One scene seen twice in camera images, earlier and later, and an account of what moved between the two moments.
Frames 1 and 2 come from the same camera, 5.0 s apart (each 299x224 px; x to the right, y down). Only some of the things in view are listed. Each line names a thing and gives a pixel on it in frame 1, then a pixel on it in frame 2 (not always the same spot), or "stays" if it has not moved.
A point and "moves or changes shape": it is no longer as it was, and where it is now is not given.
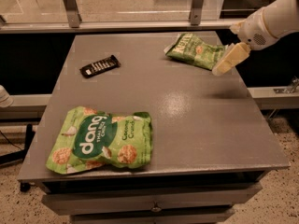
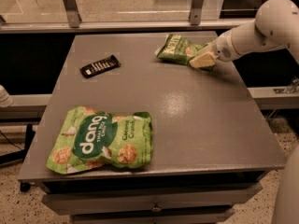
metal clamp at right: [290, 89] stays
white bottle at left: [6, 100] stays
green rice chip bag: [84, 139] stays
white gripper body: [252, 32] to [222, 49]
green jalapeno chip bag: [190, 47] moves or changes shape
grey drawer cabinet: [211, 143] stays
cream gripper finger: [236, 28] to [209, 48]
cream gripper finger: [236, 54] to [206, 60]
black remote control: [100, 66] stays
